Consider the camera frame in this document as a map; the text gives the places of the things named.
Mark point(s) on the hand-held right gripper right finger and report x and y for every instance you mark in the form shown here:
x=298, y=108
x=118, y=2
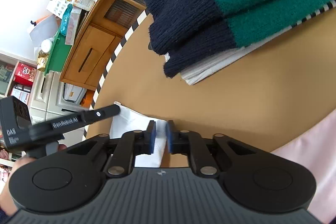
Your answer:
x=170, y=138

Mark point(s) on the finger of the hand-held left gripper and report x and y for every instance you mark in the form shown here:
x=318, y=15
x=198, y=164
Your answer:
x=99, y=114

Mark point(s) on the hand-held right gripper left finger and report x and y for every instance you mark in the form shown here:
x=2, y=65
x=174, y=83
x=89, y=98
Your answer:
x=152, y=136

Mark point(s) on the pink and white shirt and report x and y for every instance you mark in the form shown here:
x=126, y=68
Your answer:
x=131, y=121

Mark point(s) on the person's left forearm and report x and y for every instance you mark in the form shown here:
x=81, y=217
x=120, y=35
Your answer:
x=3, y=217

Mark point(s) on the person's left hand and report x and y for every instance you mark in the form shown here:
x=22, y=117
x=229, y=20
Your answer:
x=23, y=162

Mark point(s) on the orange box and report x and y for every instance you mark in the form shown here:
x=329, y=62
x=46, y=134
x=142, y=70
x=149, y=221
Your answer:
x=88, y=99

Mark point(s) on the white cardboard box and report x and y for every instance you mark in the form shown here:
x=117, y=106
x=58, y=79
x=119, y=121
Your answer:
x=73, y=94

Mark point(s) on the white cabinet with shelves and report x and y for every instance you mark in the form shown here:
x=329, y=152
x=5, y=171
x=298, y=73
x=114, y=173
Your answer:
x=44, y=98

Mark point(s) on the red gift box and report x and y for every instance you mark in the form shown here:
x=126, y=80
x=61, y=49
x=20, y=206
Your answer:
x=25, y=74

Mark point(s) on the wooden sideboard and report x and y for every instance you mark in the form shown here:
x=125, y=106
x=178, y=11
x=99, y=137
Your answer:
x=86, y=56

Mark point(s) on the green plastic tray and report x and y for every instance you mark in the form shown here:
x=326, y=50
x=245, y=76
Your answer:
x=59, y=53

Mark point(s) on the gold foil bag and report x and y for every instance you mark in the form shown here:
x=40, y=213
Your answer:
x=43, y=61

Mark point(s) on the grey striped folded garment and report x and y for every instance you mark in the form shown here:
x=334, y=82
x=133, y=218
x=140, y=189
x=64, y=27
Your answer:
x=210, y=66

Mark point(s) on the white jar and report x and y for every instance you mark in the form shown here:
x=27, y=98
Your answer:
x=47, y=45

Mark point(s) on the pink tissue pack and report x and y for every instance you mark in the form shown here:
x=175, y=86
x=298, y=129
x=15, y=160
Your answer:
x=73, y=27

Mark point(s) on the white paper bag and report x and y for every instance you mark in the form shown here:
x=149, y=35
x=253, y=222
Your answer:
x=42, y=32

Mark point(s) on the teal wipes packet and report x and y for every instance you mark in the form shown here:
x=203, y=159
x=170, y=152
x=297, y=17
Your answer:
x=65, y=19

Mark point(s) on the white printed box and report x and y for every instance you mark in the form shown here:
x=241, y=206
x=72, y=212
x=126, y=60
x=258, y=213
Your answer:
x=57, y=3

